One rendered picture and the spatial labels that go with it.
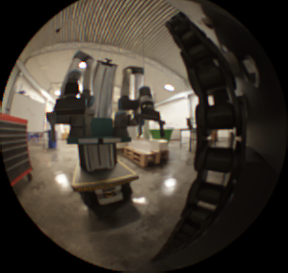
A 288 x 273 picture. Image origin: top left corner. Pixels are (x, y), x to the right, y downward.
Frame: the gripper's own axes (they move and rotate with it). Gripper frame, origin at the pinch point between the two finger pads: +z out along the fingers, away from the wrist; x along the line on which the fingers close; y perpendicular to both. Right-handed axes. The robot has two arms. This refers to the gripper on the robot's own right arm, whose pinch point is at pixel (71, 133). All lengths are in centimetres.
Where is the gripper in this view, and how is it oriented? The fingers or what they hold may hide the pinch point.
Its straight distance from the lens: 31.3
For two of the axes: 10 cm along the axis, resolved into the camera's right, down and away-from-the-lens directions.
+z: 3.8, 9.0, -2.3
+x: -6.8, 1.0, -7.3
